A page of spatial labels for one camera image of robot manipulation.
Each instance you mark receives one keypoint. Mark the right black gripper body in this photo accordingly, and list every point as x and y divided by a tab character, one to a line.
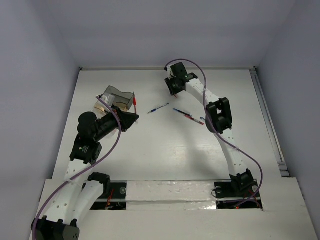
177	89

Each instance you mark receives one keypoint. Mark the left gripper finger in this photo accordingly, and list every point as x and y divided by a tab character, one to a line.
123	114
127	120

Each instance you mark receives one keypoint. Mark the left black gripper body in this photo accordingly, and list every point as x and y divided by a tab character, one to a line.
108	124

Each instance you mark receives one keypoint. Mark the red gel pen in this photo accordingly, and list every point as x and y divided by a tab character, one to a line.
135	106

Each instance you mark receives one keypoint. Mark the long red pen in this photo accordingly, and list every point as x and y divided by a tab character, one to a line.
194	120

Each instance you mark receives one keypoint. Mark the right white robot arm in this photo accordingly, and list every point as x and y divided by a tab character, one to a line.
219	121

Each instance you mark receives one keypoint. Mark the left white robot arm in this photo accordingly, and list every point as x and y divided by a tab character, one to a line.
61	215

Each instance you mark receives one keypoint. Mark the blue ballpoint pen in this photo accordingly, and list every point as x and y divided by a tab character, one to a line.
157	108

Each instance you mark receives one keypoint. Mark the blue gel pen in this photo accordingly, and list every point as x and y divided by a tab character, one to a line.
182	112

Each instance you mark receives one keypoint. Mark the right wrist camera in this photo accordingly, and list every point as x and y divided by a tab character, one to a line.
169	69

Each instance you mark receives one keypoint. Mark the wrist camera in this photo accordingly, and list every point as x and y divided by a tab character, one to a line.
169	69
106	98

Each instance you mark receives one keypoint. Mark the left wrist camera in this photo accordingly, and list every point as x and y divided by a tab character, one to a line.
106	98

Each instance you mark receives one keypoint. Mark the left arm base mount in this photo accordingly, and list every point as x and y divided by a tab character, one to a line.
115	201

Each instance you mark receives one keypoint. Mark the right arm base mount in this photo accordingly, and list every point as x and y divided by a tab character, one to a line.
240	192

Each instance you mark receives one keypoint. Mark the aluminium side rail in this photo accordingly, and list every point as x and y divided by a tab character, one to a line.
283	168

